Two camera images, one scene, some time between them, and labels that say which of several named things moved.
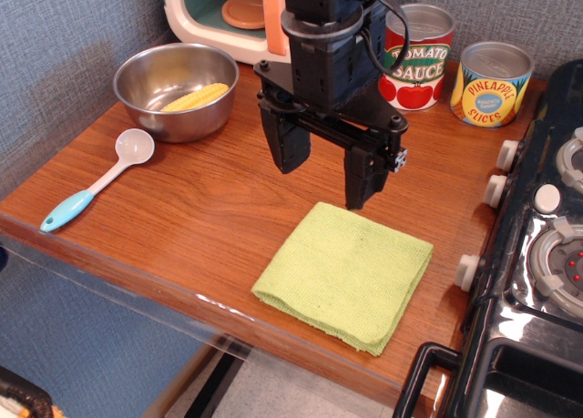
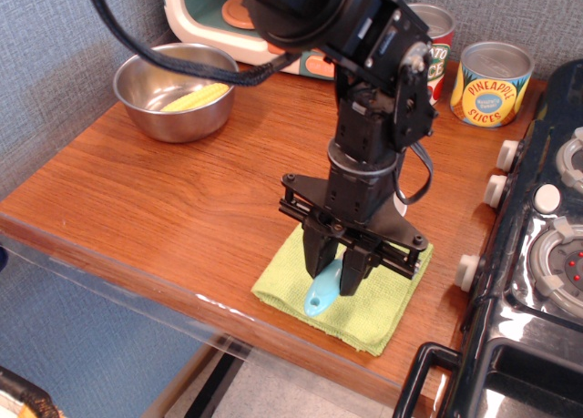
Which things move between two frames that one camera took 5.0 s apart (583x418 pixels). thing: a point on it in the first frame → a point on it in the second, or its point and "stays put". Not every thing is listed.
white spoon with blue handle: [131, 147] → [324, 288]
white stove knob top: [506, 154] stays put
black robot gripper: [332, 86] → [357, 200]
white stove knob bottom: [465, 271] stays put
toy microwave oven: [241, 17] stays put
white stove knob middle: [495, 189] stays put
